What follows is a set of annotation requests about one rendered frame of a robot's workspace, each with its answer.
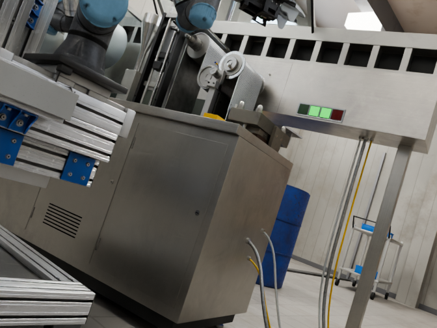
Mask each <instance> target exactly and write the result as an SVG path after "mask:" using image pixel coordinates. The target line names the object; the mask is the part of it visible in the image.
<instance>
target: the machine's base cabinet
mask: <svg viewBox="0 0 437 328"><path fill-rule="evenodd" d="M290 173H291V171H290V170H289V169H287V168H286V167H284V166H283V165H281V164H280V163H279V162H277V161H276V160H274V159H273V158H271V157H270V156H268V155H267V154H265V153H264V152H262V151H261V150H259V149H258V148H256V147H255V146H253V145H252V144H250V143H249V142H248V141H246V140H244V139H243V138H242V137H240V136H238V135H233V134H229V133H224V132H221V131H215V130H210V129H207V128H201V127H198V126H192V125H189V124H184V123H181V122H175V121H171V120H167V119H163V118H157V117H154V116H149V115H143V114H140V113H136V114H135V117H134V119H133V123H132V125H131V128H130V131H129V134H128V136H127V139H125V138H122V137H118V138H117V141H116V144H115V146H114V150H113V152H112V155H111V158H110V160H109V162H108V163H106V162H104V161H100V163H99V167H98V169H97V172H96V175H95V177H94V181H93V183H92V186H91V187H85V186H82V185H78V184H74V183H71V182H67V181H64V180H59V179H56V178H52V177H50V179H49V182H48V184H47V187H46V188H43V187H38V186H35V185H30V184H25V183H21V182H17V181H14V180H9V179H6V178H1V177H0V225H1V226H3V227H4V228H6V229H7V230H8V231H10V232H11V233H13V234H14V235H15V236H17V237H18V238H19V239H21V240H22V241H24V242H25V243H26V244H28V245H29V246H30V247H32V248H33V249H34V250H36V251H37V252H39V253H40V254H41V255H43V256H45V257H46V258H47V259H48V260H50V261H51V262H53V263H54V264H55V265H56V266H58V267H60V268H61V269H62V270H64V271H65V272H67V274H69V275H71V276H72V277H73V278H74V279H76V280H78V281H79V282H80V283H82V284H84V285H85V286H87V287H89V288H91V289H92V290H94V291H95V292H97V293H99V294H101V295H103V296H104V297H106V298H108V299H110V300H111V301H113V302H115V303H116V304H118V305H120V306H121V307H124V308H125V309H127V310H128V311H130V312H132V313H134V314H136V315H137V316H139V317H141V318H142V319H144V320H146V321H148V322H150V323H151V324H153V325H155V326H156V327H158V328H204V327H211V326H214V327H216V328H223V327H224V325H223V324H224V323H230V322H233V319H234V316H235V314H241V313H245V312H247V309H248V305H249V302H250V299H251V297H252V292H253V290H254V286H255V284H256V281H257V277H258V271H257V269H256V268H255V266H254V264H253V263H252V262H251V261H249V260H247V257H248V256H251V257H252V258H251V260H252V261H253V262H254V263H255V264H256V265H257V267H258V262H257V259H256V255H255V253H254V251H253V249H252V248H251V246H249V244H246V239H247V238H250V239H251V242H252V243H253V244H254V245H255V247H256V249H257V250H258V253H259V256H260V259H261V263H262V261H263V258H264V256H265V251H266V249H267V245H268V243H269V241H268V239H267V237H266V236H265V235H264V234H262V233H261V229H265V232H266V234H267V235H268V236H269V237H270V236H271V233H272V230H273V226H274V223H275V220H276V217H277V214H278V210H279V208H280V205H281V201H282V198H283V195H284V192H285V188H286V185H287V182H288V179H289V175H290Z"/></svg>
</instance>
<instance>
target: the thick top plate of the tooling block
mask: <svg viewBox="0 0 437 328"><path fill-rule="evenodd" d="M228 119H229V120H230V121H232V122H233V123H236V124H243V123H244V124H247V126H252V127H255V128H260V129H262V130H263V131H264V132H265V133H266V134H268V135H269V136H271V133H272V130H273V127H274V126H276V125H275V124H274V123H273V122H271V121H270V120H269V119H268V118H267V117H266V116H265V115H264V114H263V113H260V112H257V111H250V110H246V109H239V108H235V107H232V108H231V111H230V114H229V117H228ZM289 140H290V137H288V136H287V135H286V134H285V133H284V136H283V139H282V142H281V147H282V148H287V146H288V143H289Z"/></svg>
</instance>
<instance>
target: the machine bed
mask: <svg viewBox="0 0 437 328"><path fill-rule="evenodd" d="M107 99H108V100H111V101H113V102H115V103H117V104H119V105H121V106H123V107H125V108H128V109H131V110H133V111H135V112H136V113H140V114H143V115H149V116H154V117H157V118H163V119H167V120H171V121H175V122H181V123H184V124H189V125H192V126H198V127H201V128H207V129H210V130H215V131H221V132H224V133H229V134H233V135H238V136H240V137H242V138H243V139H244V140H246V141H248V142H249V143H250V144H252V145H253V146H255V147H256V148H258V149H259V150H261V151H262V152H264V153H265V154H267V155H268V156H270V157H271V158H273V159H274V160H276V161H277V162H279V163H280V164H281V165H283V166H284V167H286V168H287V169H289V170H291V169H292V167H293V163H292V162H290V161H289V160H288V159H286V158H285V157H284V156H282V155H281V154H279V153H278V152H277V151H275V150H274V149H272V148H271V147H270V146H269V145H267V144H265V143H264V142H263V141H262V140H260V139H259V138H257V137H256V136H255V135H253V134H252V133H250V132H249V131H248V130H246V129H245V128H244V127H242V126H241V125H240V124H236V123H233V122H226V121H223V120H217V119H214V118H207V117H204V116H198V115H192V114H188V113H183V112H179V111H173V110H170V109H164V108H160V107H155V106H151V105H145V104H141V103H136V102H130V101H126V100H121V99H117V98H111V97H109V98H107Z"/></svg>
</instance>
